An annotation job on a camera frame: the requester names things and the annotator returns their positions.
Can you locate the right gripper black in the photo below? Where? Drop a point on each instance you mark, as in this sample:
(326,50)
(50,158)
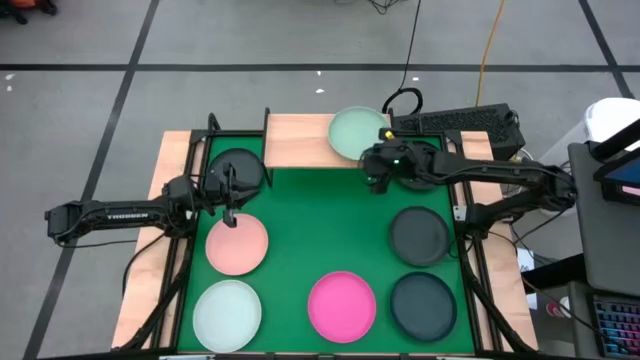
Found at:
(400,162)

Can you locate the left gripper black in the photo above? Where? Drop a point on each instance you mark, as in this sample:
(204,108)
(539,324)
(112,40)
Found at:
(215,190)

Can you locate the salmon pink round plate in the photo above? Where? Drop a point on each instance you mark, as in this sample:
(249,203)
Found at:
(237,247)

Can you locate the dark grey round plate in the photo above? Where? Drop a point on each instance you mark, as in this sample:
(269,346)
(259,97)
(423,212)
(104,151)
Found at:
(419,236)

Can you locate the pale mint round plate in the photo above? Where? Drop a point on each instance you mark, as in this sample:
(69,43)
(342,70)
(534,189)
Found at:
(227,316)

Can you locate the dark teal round plate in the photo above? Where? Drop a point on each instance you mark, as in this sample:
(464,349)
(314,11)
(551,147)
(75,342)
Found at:
(423,306)

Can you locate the hot pink round plate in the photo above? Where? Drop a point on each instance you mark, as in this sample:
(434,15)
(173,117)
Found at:
(342,307)

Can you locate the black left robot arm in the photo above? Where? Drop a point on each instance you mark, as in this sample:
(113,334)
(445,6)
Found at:
(125,216)

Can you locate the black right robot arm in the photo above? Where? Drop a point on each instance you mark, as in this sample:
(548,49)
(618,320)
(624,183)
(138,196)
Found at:
(500,172)

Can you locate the sage green round plate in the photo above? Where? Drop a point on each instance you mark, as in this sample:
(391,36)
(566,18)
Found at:
(352,130)

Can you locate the green table mat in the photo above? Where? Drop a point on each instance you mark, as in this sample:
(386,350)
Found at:
(325,225)

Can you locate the light wooden table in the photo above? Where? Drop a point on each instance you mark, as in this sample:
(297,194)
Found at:
(150,270)

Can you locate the red and white can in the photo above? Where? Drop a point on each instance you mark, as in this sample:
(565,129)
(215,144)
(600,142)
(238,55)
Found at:
(555,309)

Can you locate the white round container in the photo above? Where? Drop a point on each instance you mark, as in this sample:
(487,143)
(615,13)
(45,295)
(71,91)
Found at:
(612,117)

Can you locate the grey cart panel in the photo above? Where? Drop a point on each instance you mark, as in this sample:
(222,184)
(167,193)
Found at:
(607,235)

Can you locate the black tablet screen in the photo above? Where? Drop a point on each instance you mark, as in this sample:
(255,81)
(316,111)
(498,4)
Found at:
(622,177)

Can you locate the person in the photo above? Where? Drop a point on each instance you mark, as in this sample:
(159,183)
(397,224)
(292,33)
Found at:
(25,5)

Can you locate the backlit rainbow keyboard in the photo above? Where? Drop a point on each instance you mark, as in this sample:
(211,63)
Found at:
(620,325)

